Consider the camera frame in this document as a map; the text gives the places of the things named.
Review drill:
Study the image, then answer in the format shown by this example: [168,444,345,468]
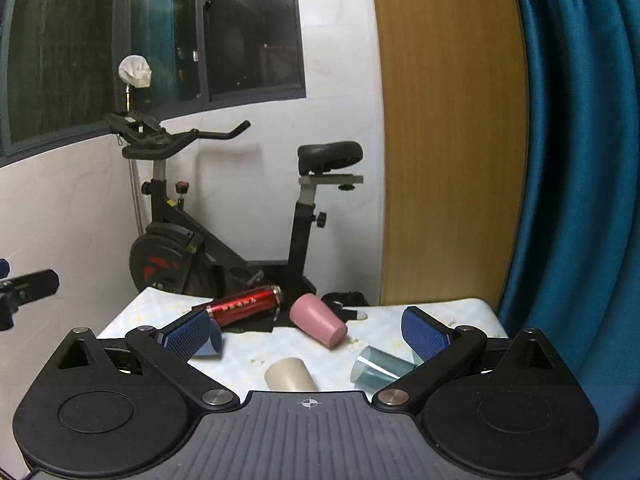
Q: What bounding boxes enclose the white wrapped knob on stick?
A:
[118,54,152,111]

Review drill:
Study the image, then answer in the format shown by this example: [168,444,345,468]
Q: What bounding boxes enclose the black exercise bike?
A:
[102,110,368,311]

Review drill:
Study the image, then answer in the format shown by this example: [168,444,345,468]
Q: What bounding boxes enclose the wooden panel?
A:
[368,0,531,307]

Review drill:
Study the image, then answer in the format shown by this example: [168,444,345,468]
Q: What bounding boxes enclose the blue cup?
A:
[192,320,224,359]

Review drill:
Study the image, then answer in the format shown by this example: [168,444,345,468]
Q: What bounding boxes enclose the pale patterned tablecloth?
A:
[95,287,511,396]

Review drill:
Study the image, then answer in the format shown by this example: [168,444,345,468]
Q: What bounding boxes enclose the dark framed window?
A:
[0,0,307,157]

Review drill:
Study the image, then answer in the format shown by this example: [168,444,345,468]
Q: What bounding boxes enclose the beige cup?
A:
[264,356,319,392]

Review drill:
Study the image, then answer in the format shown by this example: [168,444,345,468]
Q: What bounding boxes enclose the translucent teal cup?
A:
[350,344,426,392]

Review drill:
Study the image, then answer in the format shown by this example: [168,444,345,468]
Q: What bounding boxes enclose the pink cup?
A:
[289,293,348,347]

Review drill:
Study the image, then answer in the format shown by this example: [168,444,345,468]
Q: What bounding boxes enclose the red metal bottle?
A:
[205,284,285,328]

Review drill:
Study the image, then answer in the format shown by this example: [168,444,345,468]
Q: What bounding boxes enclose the teal curtain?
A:
[495,0,640,461]

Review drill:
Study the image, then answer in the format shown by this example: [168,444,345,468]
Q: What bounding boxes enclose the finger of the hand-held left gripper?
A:
[0,257,60,332]

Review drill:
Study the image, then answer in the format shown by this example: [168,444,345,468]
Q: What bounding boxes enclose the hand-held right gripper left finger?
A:
[47,308,239,414]

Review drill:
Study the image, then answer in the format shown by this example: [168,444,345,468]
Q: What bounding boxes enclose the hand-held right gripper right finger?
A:
[373,306,572,414]

